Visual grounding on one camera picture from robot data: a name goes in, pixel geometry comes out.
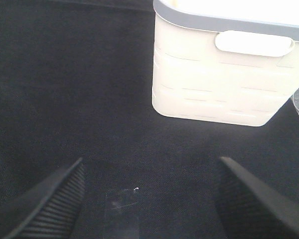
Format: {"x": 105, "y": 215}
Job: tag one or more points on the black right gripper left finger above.
{"x": 49, "y": 210}

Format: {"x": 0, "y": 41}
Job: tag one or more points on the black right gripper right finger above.
{"x": 249, "y": 208}

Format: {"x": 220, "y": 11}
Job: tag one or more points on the clear tape piece centre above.
{"x": 121, "y": 219}

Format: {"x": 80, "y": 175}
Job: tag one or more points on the black table cloth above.
{"x": 75, "y": 81}

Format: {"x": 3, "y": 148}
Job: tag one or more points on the white plastic storage basket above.
{"x": 227, "y": 61}

